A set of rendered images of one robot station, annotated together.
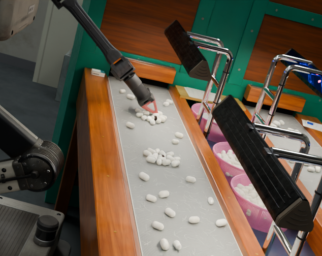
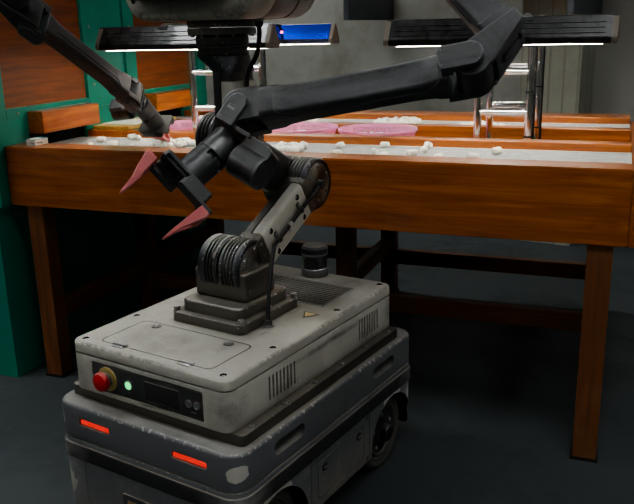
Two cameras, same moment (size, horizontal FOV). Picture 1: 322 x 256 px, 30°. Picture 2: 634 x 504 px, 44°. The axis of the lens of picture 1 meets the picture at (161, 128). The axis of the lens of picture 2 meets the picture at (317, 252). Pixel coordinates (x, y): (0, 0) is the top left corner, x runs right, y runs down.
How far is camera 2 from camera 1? 2.00 m
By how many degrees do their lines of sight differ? 52
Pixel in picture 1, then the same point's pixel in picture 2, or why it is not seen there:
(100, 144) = not seen: hidden behind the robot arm
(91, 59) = (7, 131)
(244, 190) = not seen: hidden behind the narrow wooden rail
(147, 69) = (74, 114)
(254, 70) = (142, 76)
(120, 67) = (138, 93)
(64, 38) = not seen: outside the picture
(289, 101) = (184, 96)
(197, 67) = (271, 34)
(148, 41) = (50, 80)
